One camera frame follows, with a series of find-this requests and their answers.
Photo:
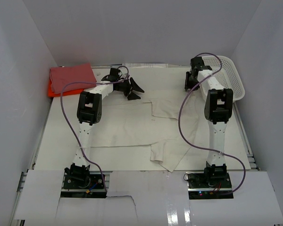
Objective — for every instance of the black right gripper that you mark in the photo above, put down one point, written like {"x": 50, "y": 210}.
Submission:
{"x": 188, "y": 85}

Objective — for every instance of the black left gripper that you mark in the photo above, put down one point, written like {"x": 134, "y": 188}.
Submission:
{"x": 134, "y": 86}

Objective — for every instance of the white t shirt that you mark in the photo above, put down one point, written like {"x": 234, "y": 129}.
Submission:
{"x": 155, "y": 120}

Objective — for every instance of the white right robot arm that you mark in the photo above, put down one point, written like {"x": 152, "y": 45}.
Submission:
{"x": 217, "y": 111}

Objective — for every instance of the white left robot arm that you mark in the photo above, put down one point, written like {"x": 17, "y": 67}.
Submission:
{"x": 89, "y": 110}

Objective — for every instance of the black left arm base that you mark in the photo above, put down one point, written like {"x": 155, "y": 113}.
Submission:
{"x": 92, "y": 188}

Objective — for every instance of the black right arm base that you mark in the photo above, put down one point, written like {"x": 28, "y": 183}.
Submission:
{"x": 200, "y": 189}

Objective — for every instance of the papers at table back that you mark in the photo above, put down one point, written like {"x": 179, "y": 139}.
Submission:
{"x": 145, "y": 65}

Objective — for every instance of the white perforated plastic basket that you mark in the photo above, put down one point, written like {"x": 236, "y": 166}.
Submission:
{"x": 228, "y": 77}

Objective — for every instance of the folded red t shirt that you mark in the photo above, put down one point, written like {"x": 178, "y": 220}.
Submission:
{"x": 61, "y": 76}

